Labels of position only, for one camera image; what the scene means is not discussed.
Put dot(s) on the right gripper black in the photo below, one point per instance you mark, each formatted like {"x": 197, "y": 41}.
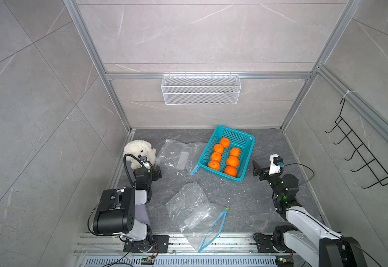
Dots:
{"x": 257, "y": 171}

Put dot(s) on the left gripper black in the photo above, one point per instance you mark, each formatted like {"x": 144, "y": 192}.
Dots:
{"x": 154, "y": 176}

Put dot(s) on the orange four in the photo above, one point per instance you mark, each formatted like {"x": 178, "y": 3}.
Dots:
{"x": 233, "y": 161}

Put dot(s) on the orange one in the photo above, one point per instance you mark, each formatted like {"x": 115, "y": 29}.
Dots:
{"x": 230, "y": 171}

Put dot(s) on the orange six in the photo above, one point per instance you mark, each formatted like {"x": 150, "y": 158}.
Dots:
{"x": 236, "y": 152}

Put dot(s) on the orange seven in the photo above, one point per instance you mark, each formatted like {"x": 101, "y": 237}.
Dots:
{"x": 225, "y": 142}

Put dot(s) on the orange three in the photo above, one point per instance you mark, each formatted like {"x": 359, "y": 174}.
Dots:
{"x": 215, "y": 156}

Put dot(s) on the orange five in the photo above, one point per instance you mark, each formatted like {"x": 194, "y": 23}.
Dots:
{"x": 219, "y": 148}

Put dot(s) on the orange two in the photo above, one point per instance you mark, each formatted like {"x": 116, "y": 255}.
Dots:
{"x": 215, "y": 165}

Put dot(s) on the clear zip-top bag blue seal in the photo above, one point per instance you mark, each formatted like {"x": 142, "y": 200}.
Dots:
{"x": 199, "y": 220}

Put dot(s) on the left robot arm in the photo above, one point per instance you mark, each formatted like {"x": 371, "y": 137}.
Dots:
{"x": 122, "y": 212}

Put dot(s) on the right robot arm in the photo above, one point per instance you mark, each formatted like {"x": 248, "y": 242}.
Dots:
{"x": 316, "y": 243}

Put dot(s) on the teal plastic basket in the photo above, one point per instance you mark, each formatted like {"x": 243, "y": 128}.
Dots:
{"x": 238, "y": 139}

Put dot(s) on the white plush dog toy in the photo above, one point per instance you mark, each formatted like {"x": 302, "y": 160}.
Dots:
{"x": 141, "y": 148}

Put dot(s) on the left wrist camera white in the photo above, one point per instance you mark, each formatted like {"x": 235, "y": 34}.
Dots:
{"x": 144, "y": 161}

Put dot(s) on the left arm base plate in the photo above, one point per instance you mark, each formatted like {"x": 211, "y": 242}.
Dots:
{"x": 153, "y": 244}

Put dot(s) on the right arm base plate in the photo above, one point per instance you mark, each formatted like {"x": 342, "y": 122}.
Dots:
{"x": 264, "y": 243}

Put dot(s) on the aluminium mounting rail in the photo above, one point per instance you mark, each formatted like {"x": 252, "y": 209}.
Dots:
{"x": 224, "y": 244}

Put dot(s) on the black wire hook rack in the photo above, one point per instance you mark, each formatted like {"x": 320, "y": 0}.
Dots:
{"x": 377, "y": 172}

